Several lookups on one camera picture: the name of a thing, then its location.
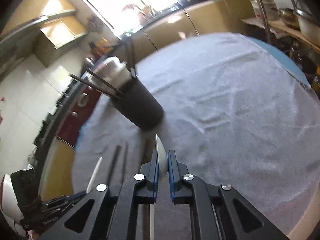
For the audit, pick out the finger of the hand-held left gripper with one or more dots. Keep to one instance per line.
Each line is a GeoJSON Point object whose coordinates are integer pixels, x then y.
{"type": "Point", "coordinates": [60, 207]}
{"type": "Point", "coordinates": [66, 197]}

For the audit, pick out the dark wooden chopstick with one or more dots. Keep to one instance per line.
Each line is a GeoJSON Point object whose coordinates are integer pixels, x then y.
{"type": "Point", "coordinates": [105, 81]}
{"type": "Point", "coordinates": [93, 85]}

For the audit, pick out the plastic-wrapped bowl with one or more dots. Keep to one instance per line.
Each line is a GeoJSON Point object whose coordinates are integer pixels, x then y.
{"type": "Point", "coordinates": [108, 66]}

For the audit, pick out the metal storage rack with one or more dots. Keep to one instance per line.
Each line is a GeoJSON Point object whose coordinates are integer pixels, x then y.
{"type": "Point", "coordinates": [287, 30]}

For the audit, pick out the row of yellow base cabinets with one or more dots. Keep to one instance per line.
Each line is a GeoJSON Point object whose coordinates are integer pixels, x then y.
{"type": "Point", "coordinates": [212, 17]}

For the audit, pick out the blue table cover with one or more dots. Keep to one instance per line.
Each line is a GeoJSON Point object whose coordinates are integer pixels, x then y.
{"type": "Point", "coordinates": [282, 55]}

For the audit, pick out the yellow package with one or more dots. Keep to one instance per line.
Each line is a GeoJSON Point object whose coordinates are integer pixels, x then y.
{"type": "Point", "coordinates": [105, 45]}

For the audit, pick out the wooden knife block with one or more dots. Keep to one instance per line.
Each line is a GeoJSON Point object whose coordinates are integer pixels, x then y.
{"type": "Point", "coordinates": [93, 48]}

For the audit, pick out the black gas stove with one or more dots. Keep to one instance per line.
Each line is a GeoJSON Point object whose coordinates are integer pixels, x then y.
{"type": "Point", "coordinates": [53, 115]}

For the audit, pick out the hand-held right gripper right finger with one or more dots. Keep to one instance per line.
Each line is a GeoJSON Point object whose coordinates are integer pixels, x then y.
{"type": "Point", "coordinates": [171, 175]}

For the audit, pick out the dark red oven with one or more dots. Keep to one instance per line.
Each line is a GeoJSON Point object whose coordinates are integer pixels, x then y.
{"type": "Point", "coordinates": [75, 120]}

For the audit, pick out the grey tablecloth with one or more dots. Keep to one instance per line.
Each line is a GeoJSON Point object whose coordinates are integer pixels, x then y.
{"type": "Point", "coordinates": [225, 105]}

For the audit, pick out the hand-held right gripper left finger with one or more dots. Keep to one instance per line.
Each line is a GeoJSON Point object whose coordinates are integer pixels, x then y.
{"type": "Point", "coordinates": [155, 170]}

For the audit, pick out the white rice cooker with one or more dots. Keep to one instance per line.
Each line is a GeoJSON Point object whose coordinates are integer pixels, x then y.
{"type": "Point", "coordinates": [262, 7]}

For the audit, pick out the steel kettle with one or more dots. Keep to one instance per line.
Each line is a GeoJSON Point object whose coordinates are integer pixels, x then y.
{"type": "Point", "coordinates": [288, 17]}

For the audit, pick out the black utensil holder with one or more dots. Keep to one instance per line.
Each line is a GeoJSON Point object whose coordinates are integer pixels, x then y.
{"type": "Point", "coordinates": [140, 105]}

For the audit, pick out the yellow base cabinet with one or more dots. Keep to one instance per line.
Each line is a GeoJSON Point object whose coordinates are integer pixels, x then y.
{"type": "Point", "coordinates": [57, 170]}

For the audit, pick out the range hood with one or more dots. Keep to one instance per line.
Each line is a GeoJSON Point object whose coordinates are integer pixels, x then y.
{"type": "Point", "coordinates": [20, 45]}

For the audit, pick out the yellow wall cabinet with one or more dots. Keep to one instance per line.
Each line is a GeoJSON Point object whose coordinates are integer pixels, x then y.
{"type": "Point", "coordinates": [42, 2]}
{"type": "Point", "coordinates": [60, 32]}

